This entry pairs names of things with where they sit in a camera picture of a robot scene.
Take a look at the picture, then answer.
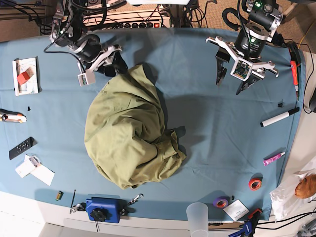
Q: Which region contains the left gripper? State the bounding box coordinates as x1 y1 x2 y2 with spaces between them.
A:
205 36 279 95

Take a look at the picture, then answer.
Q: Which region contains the white black marker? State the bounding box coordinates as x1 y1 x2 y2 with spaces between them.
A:
260 107 300 127

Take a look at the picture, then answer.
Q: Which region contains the clear plastic cup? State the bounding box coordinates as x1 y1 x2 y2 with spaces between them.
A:
186 202 208 237

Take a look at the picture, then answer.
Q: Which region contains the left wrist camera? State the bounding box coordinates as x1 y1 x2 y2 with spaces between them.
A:
230 57 253 81

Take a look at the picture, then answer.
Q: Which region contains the olive green t-shirt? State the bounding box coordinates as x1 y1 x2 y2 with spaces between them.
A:
84 65 186 189

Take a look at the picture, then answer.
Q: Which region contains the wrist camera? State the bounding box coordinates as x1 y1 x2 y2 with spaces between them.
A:
230 57 253 81
78 72 95 86

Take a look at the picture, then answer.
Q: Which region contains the white paper card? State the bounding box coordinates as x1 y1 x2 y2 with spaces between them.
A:
223 199 249 221

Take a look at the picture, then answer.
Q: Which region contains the black zip tie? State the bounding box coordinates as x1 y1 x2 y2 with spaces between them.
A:
70 189 76 214

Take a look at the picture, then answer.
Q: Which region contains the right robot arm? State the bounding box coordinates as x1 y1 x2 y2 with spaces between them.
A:
44 0 128 77

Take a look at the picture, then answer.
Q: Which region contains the black remote control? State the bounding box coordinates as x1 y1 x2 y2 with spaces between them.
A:
9 137 37 160

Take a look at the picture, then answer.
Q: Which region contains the small black clip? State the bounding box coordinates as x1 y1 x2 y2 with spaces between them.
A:
277 101 284 108

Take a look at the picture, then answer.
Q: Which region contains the red cube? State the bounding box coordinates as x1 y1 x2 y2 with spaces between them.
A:
17 72 30 85

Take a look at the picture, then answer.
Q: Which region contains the pink glue tube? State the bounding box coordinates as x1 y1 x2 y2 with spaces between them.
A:
263 152 285 166

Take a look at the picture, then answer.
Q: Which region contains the blue bar clamp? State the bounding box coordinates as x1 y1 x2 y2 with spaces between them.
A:
228 208 262 237

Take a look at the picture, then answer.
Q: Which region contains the white paper sheet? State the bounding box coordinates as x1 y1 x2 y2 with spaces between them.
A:
31 164 55 186

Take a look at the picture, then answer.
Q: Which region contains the blue table cloth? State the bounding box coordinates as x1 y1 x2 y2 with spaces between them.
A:
0 28 302 221

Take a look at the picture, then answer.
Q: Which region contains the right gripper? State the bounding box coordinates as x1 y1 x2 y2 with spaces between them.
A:
78 44 128 77

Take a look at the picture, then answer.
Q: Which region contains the white plastic bag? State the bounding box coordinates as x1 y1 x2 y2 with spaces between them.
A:
270 158 316 221

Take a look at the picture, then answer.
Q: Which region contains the white card stack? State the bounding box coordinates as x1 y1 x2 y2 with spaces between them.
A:
15 155 40 178

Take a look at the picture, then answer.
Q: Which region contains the orange black screwdriver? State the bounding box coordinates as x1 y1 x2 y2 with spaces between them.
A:
287 41 301 101

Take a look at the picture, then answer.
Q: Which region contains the brown bread item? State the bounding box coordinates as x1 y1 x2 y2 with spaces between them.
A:
295 174 316 199

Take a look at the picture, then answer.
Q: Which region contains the blue black clamp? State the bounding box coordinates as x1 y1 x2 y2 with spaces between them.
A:
271 32 287 48

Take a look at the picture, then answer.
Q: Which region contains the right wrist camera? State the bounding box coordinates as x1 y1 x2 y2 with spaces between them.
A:
78 72 95 86

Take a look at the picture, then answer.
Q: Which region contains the red tape roll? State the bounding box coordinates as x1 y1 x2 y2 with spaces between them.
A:
248 178 262 191

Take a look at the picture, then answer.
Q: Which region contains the silver carabiner clip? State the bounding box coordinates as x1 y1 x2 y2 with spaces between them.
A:
127 194 144 205

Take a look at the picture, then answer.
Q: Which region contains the purple tape roll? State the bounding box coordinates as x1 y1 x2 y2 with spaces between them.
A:
213 197 230 209

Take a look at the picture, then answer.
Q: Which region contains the small green battery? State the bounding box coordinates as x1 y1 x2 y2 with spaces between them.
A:
55 191 63 201

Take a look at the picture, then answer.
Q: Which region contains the blue clamp block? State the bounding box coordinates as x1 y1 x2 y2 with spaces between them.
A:
85 197 120 223

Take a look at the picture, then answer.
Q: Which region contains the white power strip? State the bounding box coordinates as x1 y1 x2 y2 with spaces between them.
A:
81 9 171 31

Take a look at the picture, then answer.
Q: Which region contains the orange white utility knife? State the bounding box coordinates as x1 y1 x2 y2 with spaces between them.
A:
0 109 27 123

